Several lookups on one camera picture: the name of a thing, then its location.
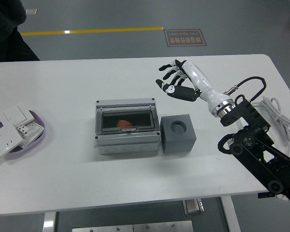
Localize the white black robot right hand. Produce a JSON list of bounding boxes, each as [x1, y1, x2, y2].
[[156, 59, 231, 116]]

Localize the orange cylinder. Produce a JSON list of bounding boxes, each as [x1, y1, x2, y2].
[[116, 119, 133, 128]]

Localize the grey electrical box with lid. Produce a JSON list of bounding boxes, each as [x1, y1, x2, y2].
[[94, 98, 160, 155]]

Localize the grey cube with round hole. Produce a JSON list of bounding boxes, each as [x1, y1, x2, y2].
[[160, 114, 197, 153]]

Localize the brown floor sign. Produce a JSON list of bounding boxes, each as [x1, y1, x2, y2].
[[163, 29, 207, 47]]

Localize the yellow floor tape line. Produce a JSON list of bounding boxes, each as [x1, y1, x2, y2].
[[20, 26, 164, 37]]

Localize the white table leg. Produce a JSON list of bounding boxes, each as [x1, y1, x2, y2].
[[219, 196, 241, 232], [42, 212, 57, 232]]

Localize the white perforated socket panel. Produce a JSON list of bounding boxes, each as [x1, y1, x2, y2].
[[20, 120, 44, 148]]

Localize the purple tray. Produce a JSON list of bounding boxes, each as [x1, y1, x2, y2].
[[0, 110, 46, 160]]

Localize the small white socket insert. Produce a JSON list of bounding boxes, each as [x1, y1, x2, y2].
[[16, 124, 31, 138]]

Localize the person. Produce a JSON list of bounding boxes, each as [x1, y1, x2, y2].
[[0, 0, 41, 64]]

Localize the white power cord with plug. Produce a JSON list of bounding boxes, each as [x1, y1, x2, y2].
[[252, 96, 290, 202]]

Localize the grey metal table bracket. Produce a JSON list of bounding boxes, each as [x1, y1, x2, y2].
[[183, 198, 205, 215]]

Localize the metal base plate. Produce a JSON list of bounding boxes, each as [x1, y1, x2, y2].
[[72, 220, 194, 232]]

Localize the white wall switch plate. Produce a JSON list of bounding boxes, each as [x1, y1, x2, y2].
[[0, 105, 36, 126]]

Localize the white wall socket plate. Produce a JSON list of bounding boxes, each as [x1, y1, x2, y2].
[[0, 120, 25, 159]]

